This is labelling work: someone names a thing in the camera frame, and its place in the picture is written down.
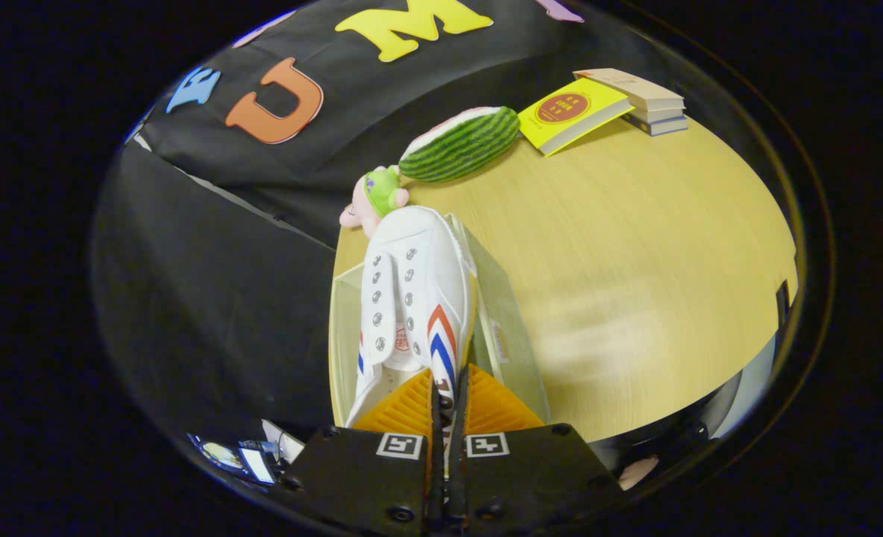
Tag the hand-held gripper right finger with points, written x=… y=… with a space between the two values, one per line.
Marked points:
x=531 y=477

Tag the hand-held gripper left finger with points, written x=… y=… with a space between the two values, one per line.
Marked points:
x=367 y=477

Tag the beige fabric storage box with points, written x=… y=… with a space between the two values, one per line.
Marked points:
x=505 y=321

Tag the white canvas shoe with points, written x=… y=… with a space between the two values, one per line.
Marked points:
x=419 y=276

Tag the open laptop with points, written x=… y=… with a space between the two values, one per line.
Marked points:
x=255 y=464

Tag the white paper sheets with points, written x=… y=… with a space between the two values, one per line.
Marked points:
x=281 y=444

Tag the pink and green plush toy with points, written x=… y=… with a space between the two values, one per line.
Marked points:
x=382 y=190

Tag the watermelon slice plush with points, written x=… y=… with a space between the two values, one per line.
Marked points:
x=460 y=145

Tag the yellow book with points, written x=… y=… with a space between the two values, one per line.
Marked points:
x=568 y=112

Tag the stack of beige books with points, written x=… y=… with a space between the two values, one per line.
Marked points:
x=650 y=101

